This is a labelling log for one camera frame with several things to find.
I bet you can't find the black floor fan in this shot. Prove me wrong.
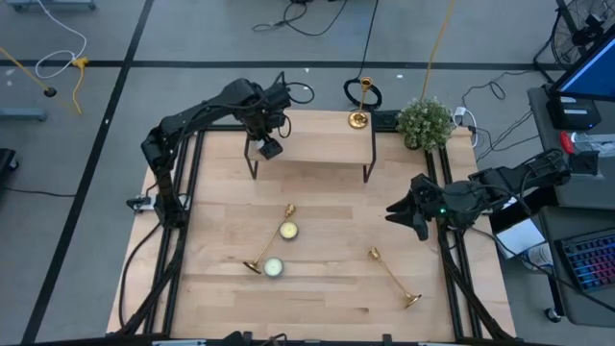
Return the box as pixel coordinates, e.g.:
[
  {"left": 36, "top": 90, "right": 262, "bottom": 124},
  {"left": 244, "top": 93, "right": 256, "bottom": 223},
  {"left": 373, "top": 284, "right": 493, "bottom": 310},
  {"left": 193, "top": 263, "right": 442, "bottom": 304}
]
[{"left": 550, "top": 0, "right": 615, "bottom": 68}]

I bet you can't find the yellow floor cable plug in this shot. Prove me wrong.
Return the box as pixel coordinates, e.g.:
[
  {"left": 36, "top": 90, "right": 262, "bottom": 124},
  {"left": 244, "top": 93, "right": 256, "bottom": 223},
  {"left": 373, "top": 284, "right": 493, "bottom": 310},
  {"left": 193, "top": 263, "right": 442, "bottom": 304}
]
[{"left": 70, "top": 56, "right": 90, "bottom": 115}]

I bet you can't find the black coiled cable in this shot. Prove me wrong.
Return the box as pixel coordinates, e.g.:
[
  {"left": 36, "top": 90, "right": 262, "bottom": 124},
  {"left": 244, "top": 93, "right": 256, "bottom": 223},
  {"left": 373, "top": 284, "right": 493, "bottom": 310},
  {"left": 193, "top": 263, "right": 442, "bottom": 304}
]
[{"left": 342, "top": 77, "right": 383, "bottom": 111}]

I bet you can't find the clear plastic water bottle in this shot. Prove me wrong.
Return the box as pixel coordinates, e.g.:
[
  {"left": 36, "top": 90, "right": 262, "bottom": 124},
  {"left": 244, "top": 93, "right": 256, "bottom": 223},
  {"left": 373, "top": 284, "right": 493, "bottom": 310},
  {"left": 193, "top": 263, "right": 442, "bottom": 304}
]
[{"left": 521, "top": 242, "right": 556, "bottom": 270}]

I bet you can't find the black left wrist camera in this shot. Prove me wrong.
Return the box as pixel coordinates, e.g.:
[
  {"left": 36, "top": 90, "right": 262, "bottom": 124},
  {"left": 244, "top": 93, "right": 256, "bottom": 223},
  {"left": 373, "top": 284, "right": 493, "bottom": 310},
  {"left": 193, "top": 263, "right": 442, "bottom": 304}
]
[{"left": 260, "top": 137, "right": 285, "bottom": 161}]

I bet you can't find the dark grey desk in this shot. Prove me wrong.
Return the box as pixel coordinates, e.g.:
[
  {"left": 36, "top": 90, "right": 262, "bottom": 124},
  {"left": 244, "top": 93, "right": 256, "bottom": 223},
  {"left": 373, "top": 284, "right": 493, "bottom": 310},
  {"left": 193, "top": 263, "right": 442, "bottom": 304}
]
[{"left": 537, "top": 206, "right": 615, "bottom": 328}]

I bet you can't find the yellow hanging cable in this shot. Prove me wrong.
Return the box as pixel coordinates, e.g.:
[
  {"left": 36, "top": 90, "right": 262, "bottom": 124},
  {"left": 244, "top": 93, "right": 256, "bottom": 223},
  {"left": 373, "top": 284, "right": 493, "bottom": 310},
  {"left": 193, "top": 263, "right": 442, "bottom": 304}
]
[{"left": 420, "top": 0, "right": 456, "bottom": 101}]

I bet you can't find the clear bottle red cap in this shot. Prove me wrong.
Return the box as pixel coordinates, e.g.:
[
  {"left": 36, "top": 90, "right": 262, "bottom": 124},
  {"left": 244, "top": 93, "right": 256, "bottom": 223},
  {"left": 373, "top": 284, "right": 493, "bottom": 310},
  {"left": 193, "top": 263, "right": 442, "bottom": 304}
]
[{"left": 558, "top": 130, "right": 615, "bottom": 158}]

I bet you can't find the tall gold candlestick holder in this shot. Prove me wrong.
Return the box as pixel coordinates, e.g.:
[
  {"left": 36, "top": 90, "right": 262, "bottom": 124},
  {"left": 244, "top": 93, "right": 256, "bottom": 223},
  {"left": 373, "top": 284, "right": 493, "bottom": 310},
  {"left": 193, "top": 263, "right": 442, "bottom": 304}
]
[{"left": 242, "top": 203, "right": 297, "bottom": 275}]

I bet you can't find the monitor with blue screen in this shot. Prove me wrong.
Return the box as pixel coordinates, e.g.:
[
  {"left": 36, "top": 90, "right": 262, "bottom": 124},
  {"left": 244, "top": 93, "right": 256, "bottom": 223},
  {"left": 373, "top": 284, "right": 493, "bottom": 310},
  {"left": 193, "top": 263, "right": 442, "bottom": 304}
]
[{"left": 549, "top": 23, "right": 615, "bottom": 103}]

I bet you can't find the black mini computer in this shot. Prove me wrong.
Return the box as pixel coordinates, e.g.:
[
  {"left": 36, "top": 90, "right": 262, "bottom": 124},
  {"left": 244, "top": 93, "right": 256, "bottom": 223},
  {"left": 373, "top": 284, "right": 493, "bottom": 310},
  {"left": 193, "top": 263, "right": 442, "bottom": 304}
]
[{"left": 546, "top": 94, "right": 603, "bottom": 132}]

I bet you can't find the red patterned candle tin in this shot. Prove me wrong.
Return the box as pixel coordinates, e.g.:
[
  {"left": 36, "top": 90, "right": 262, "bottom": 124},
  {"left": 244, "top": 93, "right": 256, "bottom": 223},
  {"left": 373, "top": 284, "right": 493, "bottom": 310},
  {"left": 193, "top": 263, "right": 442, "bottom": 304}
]
[{"left": 279, "top": 220, "right": 300, "bottom": 241}]

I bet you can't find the wooden shelf with black legs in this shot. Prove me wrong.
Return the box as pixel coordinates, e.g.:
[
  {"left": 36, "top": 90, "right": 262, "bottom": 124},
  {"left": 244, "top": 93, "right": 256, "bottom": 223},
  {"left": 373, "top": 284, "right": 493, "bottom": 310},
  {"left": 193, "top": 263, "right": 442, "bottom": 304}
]
[{"left": 243, "top": 109, "right": 378, "bottom": 184}]

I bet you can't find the green potted plant black pot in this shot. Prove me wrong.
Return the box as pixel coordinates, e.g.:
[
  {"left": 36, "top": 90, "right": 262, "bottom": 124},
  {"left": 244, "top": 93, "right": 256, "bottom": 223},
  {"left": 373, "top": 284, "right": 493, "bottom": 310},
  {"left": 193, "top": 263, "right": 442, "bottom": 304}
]
[{"left": 395, "top": 97, "right": 455, "bottom": 153}]

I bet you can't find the blue-green patterned candle tin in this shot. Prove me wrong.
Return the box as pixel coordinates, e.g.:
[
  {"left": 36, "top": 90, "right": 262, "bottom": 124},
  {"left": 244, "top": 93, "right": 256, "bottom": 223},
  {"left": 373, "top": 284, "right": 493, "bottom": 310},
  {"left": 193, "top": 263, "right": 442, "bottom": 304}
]
[{"left": 262, "top": 257, "right": 285, "bottom": 279}]

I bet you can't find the black aluminium table frame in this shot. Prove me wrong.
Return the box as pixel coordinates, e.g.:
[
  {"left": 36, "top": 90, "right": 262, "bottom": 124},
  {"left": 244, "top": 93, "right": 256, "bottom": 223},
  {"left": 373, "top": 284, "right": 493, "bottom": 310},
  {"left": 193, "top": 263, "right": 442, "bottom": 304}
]
[{"left": 106, "top": 122, "right": 518, "bottom": 346}]

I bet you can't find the white power adapter with cable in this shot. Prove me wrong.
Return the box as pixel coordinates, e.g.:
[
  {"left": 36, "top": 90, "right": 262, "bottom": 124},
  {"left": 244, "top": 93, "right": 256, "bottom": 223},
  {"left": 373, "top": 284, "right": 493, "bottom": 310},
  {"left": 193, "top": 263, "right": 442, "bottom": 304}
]
[{"left": 450, "top": 105, "right": 480, "bottom": 149}]

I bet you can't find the white paper box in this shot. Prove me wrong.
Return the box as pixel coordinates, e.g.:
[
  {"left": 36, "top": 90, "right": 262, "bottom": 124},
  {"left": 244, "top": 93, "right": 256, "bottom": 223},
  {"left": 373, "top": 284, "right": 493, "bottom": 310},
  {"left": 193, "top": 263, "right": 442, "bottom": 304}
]
[{"left": 494, "top": 218, "right": 547, "bottom": 260}]

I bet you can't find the backlit keyboard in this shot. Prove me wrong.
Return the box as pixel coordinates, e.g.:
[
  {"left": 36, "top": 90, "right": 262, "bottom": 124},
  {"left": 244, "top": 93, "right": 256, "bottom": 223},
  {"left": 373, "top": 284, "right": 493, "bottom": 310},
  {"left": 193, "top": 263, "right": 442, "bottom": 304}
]
[{"left": 553, "top": 226, "right": 615, "bottom": 295}]

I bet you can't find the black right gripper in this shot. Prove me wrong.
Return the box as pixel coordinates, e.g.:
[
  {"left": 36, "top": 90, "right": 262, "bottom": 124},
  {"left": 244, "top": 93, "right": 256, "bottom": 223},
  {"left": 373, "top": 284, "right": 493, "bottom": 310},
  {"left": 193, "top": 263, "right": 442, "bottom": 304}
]
[{"left": 385, "top": 173, "right": 446, "bottom": 241}]

